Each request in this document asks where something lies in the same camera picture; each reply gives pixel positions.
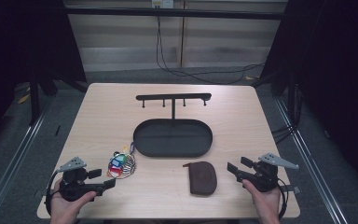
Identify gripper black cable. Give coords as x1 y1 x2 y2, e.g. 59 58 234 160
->
44 171 61 217
276 176 290 220

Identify brown zip pouch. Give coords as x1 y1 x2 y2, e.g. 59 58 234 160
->
182 161 218 197

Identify black horizontal bar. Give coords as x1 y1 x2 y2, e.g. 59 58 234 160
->
63 7 288 21

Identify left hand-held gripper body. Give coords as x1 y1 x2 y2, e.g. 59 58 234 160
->
57 156 106 203

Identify person's right hand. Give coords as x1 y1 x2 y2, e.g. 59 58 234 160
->
241 179 282 224

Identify black tray with hook rack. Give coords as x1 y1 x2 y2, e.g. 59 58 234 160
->
132 92 214 159

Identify white wall socket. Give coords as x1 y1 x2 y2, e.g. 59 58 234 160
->
151 0 175 9

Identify key ring with colourful tags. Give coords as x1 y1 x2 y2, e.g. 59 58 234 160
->
106 141 137 180

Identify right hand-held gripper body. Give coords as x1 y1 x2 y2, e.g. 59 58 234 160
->
236 152 300 193

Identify black stand leg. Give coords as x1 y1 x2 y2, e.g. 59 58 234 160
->
29 71 42 127

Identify person's left hand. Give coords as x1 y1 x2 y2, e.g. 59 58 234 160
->
49 179 98 224

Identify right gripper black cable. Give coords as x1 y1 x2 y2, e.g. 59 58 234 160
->
276 176 290 220

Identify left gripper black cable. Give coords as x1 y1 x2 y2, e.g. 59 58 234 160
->
44 171 61 217

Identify yellow floor tape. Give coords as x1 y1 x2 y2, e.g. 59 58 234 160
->
17 92 31 105

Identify dark curtain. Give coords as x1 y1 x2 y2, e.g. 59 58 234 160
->
259 0 358 195
0 0 87 153

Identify black wall cable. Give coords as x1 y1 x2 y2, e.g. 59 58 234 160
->
156 15 266 85

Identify metal floor rail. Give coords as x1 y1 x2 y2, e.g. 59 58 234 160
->
0 104 52 224
274 96 351 224

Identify bundle of black floor cables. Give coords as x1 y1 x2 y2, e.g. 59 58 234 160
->
270 83 304 145

